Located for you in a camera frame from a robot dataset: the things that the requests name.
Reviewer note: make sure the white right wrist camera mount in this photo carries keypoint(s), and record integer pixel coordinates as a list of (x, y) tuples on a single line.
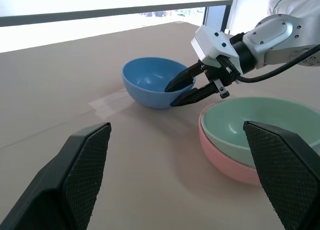
[(212, 43)]

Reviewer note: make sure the pink bowl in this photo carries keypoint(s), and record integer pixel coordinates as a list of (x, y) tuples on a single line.
[(220, 160)]

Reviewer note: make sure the green bowl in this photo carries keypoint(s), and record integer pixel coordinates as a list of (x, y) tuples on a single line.
[(225, 115)]

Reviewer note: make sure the dark grey window frame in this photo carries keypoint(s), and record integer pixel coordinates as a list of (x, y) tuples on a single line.
[(100, 13)]

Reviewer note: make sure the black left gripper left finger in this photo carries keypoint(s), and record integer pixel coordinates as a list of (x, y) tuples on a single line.
[(62, 180)]

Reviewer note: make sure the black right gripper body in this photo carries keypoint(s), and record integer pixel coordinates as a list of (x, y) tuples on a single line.
[(222, 74)]

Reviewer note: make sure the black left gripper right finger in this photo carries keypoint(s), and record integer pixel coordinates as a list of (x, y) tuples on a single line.
[(285, 170)]

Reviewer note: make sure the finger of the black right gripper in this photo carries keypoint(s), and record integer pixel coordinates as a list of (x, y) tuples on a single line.
[(183, 79), (197, 95)]

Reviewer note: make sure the blue bowl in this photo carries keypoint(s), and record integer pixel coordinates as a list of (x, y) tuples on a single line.
[(145, 75)]

